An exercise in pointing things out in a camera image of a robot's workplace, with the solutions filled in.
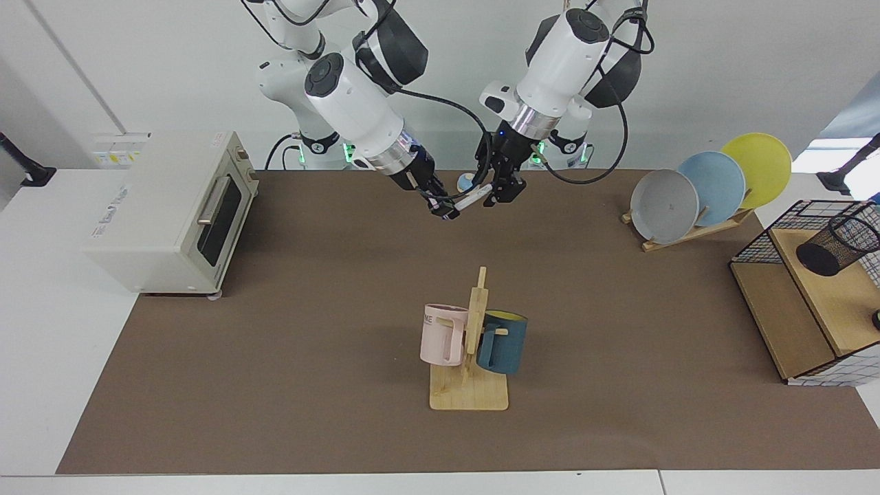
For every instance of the pale toaster oven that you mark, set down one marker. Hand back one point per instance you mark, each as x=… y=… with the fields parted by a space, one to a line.
x=151 y=227

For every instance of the pink mug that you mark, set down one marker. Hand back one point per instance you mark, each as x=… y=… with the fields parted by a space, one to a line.
x=434 y=340

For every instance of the yellow plate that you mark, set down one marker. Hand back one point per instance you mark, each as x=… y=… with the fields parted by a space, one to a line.
x=763 y=161

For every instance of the grey plate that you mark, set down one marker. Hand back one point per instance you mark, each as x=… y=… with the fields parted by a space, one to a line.
x=661 y=206

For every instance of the light blue plate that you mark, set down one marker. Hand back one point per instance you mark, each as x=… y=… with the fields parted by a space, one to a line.
x=718 y=182

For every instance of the white and blue marker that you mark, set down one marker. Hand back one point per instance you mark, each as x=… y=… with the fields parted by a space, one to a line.
x=474 y=198

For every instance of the wooden cup stand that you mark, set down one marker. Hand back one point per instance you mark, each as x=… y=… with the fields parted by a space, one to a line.
x=471 y=395

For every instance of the dark teal mug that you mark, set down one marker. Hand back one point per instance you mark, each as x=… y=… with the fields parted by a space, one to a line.
x=502 y=350

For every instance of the black mesh pen holder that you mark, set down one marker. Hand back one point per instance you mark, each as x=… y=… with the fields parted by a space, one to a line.
x=835 y=247

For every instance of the brown table cloth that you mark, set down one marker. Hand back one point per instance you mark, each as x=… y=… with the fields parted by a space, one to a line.
x=309 y=357

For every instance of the white labelled box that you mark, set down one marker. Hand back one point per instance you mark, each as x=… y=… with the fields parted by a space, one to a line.
x=120 y=148

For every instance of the small blue round thing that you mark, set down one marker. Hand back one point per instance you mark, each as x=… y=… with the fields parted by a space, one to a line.
x=465 y=182

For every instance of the wooden plate rack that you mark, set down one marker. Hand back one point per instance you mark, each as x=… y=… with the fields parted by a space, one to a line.
x=694 y=234

